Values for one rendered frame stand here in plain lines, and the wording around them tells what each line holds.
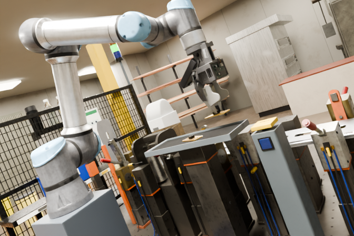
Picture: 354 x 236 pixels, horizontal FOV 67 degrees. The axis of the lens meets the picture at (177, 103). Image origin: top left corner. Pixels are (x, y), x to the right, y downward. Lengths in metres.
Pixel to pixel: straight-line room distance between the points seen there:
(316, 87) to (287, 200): 4.68
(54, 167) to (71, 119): 0.19
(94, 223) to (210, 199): 0.38
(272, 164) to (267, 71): 5.72
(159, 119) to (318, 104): 3.38
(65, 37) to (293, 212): 0.81
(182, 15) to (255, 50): 5.70
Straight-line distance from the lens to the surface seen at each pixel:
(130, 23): 0.72
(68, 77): 1.04
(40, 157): 0.97
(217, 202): 0.94
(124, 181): 1.54
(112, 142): 1.53
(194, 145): 0.84
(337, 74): 5.38
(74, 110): 1.05
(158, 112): 6.52
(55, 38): 0.89
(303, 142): 1.04
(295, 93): 5.49
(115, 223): 1.02
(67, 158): 0.98
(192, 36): 0.81
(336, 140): 0.90
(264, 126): 0.75
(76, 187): 0.97
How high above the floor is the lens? 1.33
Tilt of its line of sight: 2 degrees down
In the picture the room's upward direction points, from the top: 22 degrees counter-clockwise
